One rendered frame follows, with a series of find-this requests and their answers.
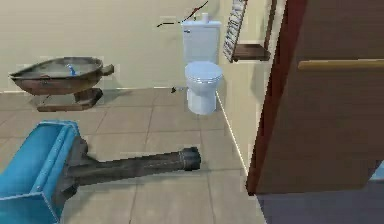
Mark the white toilet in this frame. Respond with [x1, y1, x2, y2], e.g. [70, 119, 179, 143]
[181, 19, 224, 116]

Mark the brown wooden room door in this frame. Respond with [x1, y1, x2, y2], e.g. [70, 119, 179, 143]
[245, 0, 384, 196]

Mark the blue tub with grey pipe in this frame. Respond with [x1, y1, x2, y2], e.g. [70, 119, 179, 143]
[0, 120, 202, 224]

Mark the dark wooden wall shelf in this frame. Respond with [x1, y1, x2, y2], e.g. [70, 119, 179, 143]
[231, 0, 278, 63]

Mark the white framed wall picture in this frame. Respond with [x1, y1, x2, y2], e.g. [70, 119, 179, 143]
[222, 0, 249, 64]

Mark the brown pedestal sink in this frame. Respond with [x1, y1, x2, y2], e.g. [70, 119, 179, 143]
[8, 56, 115, 113]

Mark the tan door handle bar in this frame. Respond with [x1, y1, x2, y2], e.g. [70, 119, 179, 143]
[297, 58, 384, 71]

